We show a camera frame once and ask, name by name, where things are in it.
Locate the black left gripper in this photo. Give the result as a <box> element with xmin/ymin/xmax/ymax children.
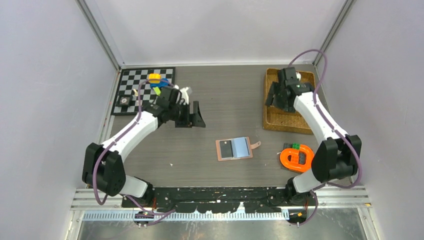
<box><xmin>168</xmin><ymin>100</ymin><xmax>205</xmax><ymax>128</ymax></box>

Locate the black credit card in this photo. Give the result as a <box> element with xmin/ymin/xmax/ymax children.
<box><xmin>219</xmin><ymin>140</ymin><xmax>234</xmax><ymax>159</ymax></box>

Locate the pink leather card holder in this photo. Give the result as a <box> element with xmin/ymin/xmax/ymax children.
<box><xmin>215</xmin><ymin>136</ymin><xmax>262</xmax><ymax>162</ymax></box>

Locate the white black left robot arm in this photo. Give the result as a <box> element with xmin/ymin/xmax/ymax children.
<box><xmin>82</xmin><ymin>86</ymin><xmax>206</xmax><ymax>207</ymax></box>

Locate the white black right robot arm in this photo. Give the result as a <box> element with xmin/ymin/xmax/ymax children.
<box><xmin>264</xmin><ymin>66</ymin><xmax>362</xmax><ymax>205</ymax></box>

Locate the woven bamboo organizer tray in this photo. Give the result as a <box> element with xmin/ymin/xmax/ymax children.
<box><xmin>262</xmin><ymin>68</ymin><xmax>313</xmax><ymax>135</ymax></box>

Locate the green toy block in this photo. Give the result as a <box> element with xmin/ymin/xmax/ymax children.
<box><xmin>152</xmin><ymin>87</ymin><xmax>161</xmax><ymax>96</ymax></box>

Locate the blue toy car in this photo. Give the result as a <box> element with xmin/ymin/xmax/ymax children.
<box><xmin>148</xmin><ymin>78</ymin><xmax>169</xmax><ymax>89</ymax></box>

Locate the yellow toy block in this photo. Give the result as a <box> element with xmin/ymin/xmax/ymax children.
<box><xmin>147</xmin><ymin>73</ymin><xmax>162</xmax><ymax>84</ymax></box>

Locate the green lego brick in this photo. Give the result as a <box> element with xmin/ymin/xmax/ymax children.
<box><xmin>291</xmin><ymin>142</ymin><xmax>301</xmax><ymax>150</ymax></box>

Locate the black white chessboard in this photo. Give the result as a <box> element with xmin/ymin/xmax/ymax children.
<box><xmin>111</xmin><ymin>67</ymin><xmax>176</xmax><ymax>116</ymax></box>

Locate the orange horseshoe toy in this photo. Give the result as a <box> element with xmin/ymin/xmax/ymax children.
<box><xmin>279</xmin><ymin>144</ymin><xmax>315</xmax><ymax>173</ymax></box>

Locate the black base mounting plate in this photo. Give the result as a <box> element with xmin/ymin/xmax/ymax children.
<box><xmin>119</xmin><ymin>186</ymin><xmax>320</xmax><ymax>215</ymax></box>

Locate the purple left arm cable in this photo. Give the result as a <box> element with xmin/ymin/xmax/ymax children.
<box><xmin>92</xmin><ymin>79</ymin><xmax>178</xmax><ymax>227</ymax></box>

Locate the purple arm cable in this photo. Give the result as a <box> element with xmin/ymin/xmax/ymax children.
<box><xmin>287</xmin><ymin>49</ymin><xmax>363</xmax><ymax>227</ymax></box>
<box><xmin>92</xmin><ymin>79</ymin><xmax>178</xmax><ymax>227</ymax></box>

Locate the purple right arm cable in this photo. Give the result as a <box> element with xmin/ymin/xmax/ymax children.
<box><xmin>287</xmin><ymin>49</ymin><xmax>363</xmax><ymax>227</ymax></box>

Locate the aluminium frame rail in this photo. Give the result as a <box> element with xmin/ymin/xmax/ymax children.
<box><xmin>71</xmin><ymin>186</ymin><xmax>371</xmax><ymax>222</ymax></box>

